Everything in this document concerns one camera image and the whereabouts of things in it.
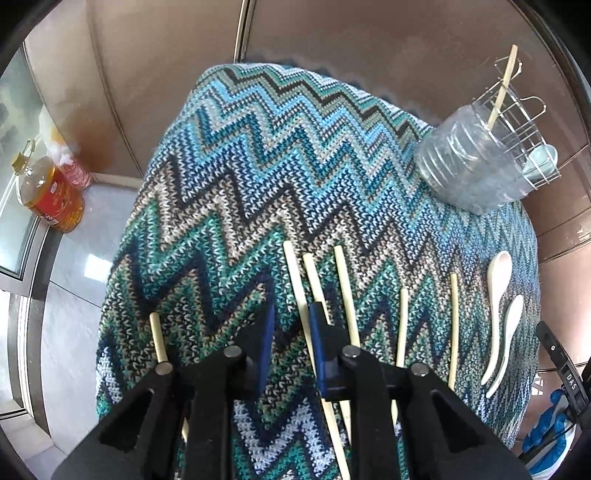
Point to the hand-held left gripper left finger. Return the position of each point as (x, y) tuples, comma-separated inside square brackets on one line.
[(262, 350)]

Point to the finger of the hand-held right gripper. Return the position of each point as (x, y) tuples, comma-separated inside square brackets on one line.
[(548, 341)]

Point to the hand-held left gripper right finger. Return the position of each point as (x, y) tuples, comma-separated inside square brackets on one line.
[(319, 350)]

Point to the bamboo chopstick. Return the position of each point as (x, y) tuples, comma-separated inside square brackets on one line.
[(346, 295), (503, 83), (317, 286), (402, 323), (454, 327), (158, 337), (295, 286)]

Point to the clear plastic container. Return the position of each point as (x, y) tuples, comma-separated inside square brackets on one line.
[(461, 161)]

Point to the person's right hand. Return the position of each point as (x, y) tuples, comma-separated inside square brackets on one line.
[(547, 424)]

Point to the white ceramic spoon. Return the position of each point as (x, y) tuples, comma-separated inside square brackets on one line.
[(513, 314), (499, 272)]

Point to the zigzag knit cloth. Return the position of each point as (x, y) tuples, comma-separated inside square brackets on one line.
[(258, 175)]

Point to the cooking oil bottle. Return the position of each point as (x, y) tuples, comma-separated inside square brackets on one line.
[(53, 198)]

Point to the white red plastic bag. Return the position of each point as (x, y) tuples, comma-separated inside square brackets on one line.
[(69, 166)]

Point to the glass sliding door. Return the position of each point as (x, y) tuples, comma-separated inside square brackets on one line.
[(14, 249)]

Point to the brown kitchen cabinet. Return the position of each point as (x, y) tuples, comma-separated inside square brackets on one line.
[(161, 69)]

